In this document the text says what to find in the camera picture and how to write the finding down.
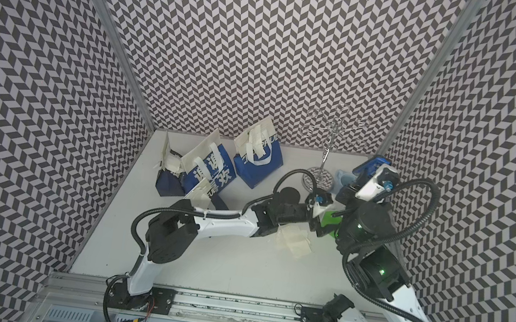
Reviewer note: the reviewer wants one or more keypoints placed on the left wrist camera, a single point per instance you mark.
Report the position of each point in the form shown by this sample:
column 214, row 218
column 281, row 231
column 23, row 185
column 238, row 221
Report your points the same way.
column 322, row 201

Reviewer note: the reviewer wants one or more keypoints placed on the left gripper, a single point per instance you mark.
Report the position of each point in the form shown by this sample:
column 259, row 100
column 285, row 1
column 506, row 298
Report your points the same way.
column 315, row 226

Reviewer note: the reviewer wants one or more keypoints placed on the aluminium corner post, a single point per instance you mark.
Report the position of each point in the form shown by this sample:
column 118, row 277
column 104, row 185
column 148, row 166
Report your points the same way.
column 465, row 18
column 115, row 40

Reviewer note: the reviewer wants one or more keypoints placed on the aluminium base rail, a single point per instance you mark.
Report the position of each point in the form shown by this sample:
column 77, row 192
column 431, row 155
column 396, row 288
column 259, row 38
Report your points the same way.
column 205, row 306

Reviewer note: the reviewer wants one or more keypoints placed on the blue black stapler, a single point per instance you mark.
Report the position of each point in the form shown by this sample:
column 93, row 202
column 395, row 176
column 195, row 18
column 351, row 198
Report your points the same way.
column 369, row 167

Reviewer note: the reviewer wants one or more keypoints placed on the navy bag with white handles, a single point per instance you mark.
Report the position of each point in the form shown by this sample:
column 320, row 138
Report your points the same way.
column 170, row 179

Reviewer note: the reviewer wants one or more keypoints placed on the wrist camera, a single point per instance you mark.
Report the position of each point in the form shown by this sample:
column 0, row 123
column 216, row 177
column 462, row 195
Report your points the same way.
column 322, row 201
column 385, row 180

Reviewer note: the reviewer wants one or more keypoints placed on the chrome mug tree stand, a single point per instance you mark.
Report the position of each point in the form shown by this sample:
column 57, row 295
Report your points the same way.
column 337, row 123

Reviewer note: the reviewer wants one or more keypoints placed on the blue cream tote bag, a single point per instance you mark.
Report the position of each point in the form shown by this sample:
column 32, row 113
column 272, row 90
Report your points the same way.
column 208, row 161

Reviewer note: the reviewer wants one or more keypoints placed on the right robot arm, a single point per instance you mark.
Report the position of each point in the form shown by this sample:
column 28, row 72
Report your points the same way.
column 363, row 237

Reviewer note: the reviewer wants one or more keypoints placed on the navy tote bag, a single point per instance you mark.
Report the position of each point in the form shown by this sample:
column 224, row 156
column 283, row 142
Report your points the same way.
column 202, row 196

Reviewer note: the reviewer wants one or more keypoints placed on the aluminium corner post right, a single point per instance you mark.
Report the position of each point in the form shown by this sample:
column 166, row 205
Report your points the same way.
column 465, row 18

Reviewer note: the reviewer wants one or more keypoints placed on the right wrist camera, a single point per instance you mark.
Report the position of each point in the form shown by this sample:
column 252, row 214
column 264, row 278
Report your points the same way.
column 385, row 180

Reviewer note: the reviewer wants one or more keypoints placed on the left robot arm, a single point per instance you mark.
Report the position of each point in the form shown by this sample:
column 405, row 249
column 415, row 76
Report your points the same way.
column 164, row 234

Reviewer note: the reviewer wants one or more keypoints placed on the light blue ceramic mug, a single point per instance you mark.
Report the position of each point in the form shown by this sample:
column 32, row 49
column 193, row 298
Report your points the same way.
column 342, row 179

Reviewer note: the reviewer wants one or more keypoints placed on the royal blue tote bag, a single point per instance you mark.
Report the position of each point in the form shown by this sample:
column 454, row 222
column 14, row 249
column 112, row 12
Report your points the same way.
column 258, row 152

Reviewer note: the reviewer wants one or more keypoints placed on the aluminium corner post left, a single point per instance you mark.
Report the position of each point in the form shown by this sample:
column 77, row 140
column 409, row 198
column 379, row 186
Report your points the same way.
column 115, row 40

